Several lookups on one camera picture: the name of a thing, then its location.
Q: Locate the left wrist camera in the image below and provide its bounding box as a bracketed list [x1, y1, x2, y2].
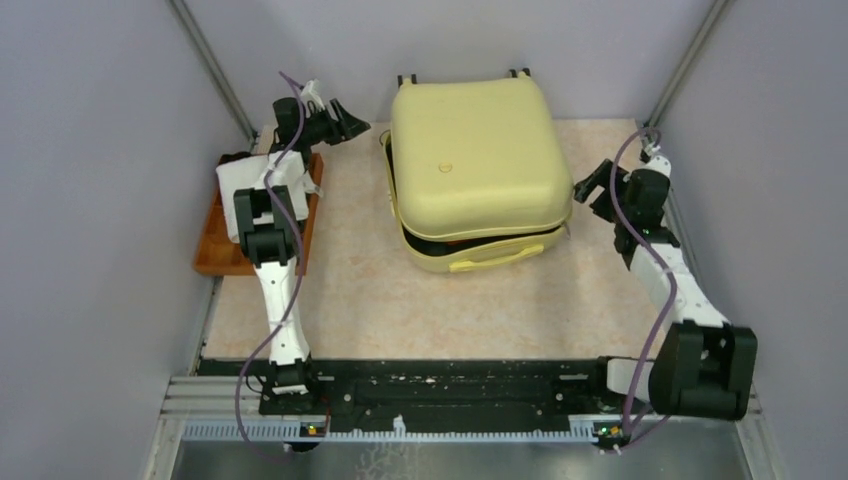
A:
[299, 79, 326, 111]

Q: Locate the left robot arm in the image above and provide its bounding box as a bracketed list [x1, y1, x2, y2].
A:
[233, 97, 370, 414]

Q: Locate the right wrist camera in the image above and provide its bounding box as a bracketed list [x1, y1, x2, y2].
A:
[640, 143, 671, 178]

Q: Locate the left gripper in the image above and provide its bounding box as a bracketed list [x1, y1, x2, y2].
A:
[299, 99, 370, 146]

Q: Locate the aluminium rail frame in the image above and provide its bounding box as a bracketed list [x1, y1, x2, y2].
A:
[140, 119, 790, 480]

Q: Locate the white folded cloth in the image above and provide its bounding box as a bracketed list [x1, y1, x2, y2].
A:
[216, 151, 316, 244]

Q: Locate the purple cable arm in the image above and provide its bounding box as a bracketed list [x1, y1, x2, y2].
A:
[599, 125, 680, 457]
[235, 70, 309, 464]

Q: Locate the right corner aluminium post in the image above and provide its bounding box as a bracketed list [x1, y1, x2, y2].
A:
[643, 0, 735, 127]

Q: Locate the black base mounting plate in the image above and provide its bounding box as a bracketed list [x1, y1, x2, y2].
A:
[197, 357, 667, 452]

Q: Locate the corner aluminium post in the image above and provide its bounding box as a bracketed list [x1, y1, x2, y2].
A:
[165, 0, 258, 141]
[643, 0, 735, 127]

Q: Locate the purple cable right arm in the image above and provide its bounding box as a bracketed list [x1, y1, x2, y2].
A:
[599, 125, 680, 457]

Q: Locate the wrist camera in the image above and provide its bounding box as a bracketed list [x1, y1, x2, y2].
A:
[640, 143, 671, 178]
[299, 79, 326, 111]

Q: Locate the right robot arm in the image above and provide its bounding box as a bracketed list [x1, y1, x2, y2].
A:
[574, 155, 758, 421]

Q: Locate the left corner aluminium post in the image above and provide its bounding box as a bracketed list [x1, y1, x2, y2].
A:
[165, 0, 258, 141]

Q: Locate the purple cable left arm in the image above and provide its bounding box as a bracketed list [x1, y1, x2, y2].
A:
[235, 70, 309, 464]

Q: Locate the yellow hard-shell suitcase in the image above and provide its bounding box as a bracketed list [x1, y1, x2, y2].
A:
[381, 68, 574, 273]

